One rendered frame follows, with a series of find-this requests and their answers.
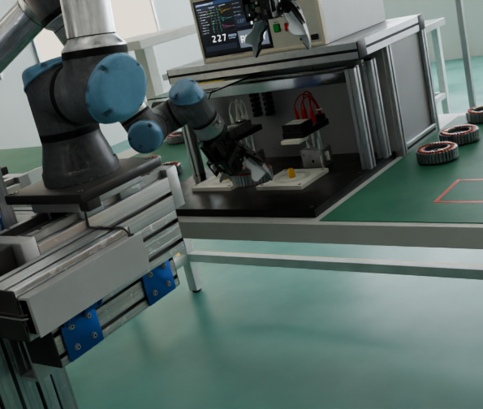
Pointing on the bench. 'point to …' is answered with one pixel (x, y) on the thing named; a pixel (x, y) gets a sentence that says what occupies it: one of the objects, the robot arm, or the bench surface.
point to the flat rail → (282, 84)
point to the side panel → (411, 91)
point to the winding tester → (342, 10)
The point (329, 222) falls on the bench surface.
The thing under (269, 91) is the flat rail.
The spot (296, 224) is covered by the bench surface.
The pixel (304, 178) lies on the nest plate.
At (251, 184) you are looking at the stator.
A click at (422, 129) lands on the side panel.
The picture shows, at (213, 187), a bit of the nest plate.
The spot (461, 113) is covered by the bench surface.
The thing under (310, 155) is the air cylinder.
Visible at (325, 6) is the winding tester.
